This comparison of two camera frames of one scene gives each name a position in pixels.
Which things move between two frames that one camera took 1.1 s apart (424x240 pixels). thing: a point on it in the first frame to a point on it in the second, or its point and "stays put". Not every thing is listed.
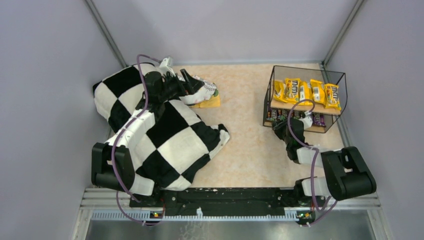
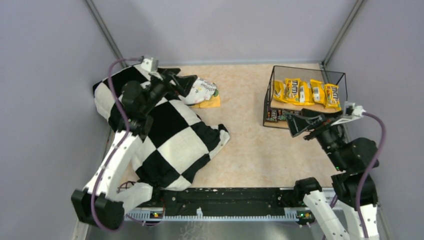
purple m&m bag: x=269 y=111 stays put
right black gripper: x=281 y=129 to x=313 y=125
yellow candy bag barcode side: x=280 y=86 stays put
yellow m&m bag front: x=292 y=89 stays put
